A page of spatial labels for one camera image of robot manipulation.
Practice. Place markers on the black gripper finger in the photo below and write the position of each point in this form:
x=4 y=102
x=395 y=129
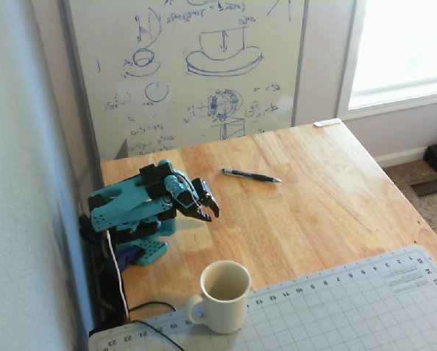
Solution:
x=200 y=215
x=212 y=206

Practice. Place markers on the black teal gripper body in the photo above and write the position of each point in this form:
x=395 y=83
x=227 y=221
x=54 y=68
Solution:
x=204 y=197

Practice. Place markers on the dark blue pen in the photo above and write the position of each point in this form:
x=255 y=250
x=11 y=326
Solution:
x=253 y=176

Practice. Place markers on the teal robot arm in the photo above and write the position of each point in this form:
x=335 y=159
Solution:
x=130 y=208

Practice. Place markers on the cream ceramic mug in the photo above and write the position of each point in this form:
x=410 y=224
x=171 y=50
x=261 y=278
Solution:
x=223 y=311

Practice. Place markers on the blue clamp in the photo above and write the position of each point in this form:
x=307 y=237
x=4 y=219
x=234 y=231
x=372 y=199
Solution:
x=124 y=257

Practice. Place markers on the whiteboard with blue drawings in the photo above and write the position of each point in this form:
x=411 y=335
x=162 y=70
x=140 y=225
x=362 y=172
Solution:
x=189 y=73

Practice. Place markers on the small white strip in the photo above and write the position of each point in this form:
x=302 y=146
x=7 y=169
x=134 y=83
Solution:
x=326 y=123

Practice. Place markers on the grey cutting mat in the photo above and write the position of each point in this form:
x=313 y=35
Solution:
x=331 y=311

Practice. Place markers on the brown floor vent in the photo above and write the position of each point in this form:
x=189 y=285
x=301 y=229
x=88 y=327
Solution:
x=432 y=187

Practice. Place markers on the white framed window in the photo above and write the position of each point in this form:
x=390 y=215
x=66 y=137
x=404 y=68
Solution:
x=405 y=51

